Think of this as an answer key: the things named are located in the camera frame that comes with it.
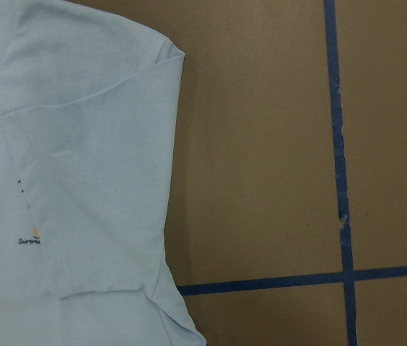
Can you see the light blue t-shirt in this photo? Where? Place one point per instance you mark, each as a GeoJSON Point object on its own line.
{"type": "Point", "coordinates": [88, 107]}

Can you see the blue tape grid lines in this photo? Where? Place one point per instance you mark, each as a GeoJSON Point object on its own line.
{"type": "Point", "coordinates": [349, 275]}

